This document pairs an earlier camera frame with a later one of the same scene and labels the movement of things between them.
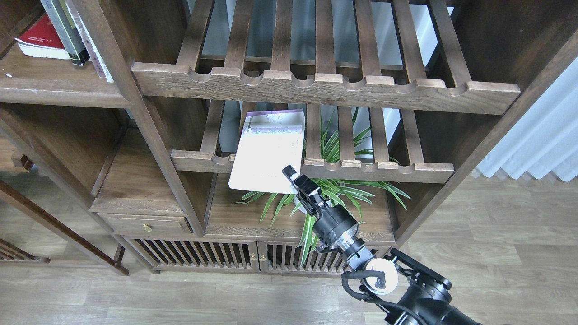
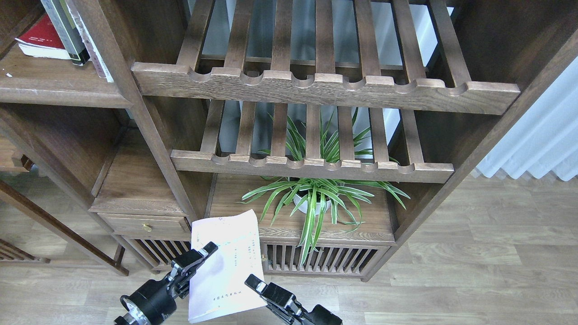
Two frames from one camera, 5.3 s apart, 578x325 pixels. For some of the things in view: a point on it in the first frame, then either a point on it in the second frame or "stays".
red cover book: (41, 39) stays
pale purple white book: (270, 141) -> (217, 286)
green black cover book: (59, 16) stays
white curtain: (545, 141) stays
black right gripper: (334, 225) -> (294, 313)
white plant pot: (296, 201) stays
